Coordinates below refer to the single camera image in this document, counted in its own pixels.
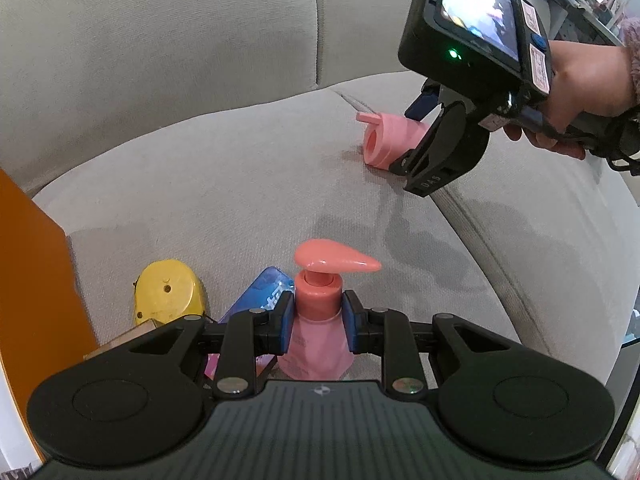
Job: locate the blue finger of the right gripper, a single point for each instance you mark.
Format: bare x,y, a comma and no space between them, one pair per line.
425,102

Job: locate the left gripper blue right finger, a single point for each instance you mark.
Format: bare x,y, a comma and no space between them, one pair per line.
355,321

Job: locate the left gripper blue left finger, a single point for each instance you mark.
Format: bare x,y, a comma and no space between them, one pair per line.
282,319

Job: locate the pink pump lotion bottle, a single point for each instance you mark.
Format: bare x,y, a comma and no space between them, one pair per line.
318,347

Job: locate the pink cup with lid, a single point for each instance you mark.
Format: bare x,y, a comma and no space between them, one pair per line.
387,137

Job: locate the right purple sleeve forearm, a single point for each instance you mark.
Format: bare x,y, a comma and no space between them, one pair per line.
631,34

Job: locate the person's right hand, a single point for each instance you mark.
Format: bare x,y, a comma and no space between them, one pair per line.
588,78

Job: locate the blue floss pick box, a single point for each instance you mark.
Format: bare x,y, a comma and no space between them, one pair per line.
263,293

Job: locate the yellow tape measure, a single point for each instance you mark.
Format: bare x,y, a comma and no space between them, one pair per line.
166,290

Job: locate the brown cardboard box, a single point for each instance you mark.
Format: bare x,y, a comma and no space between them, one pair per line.
138,331

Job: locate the orange cardboard box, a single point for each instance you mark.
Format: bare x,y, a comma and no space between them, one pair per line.
44,325

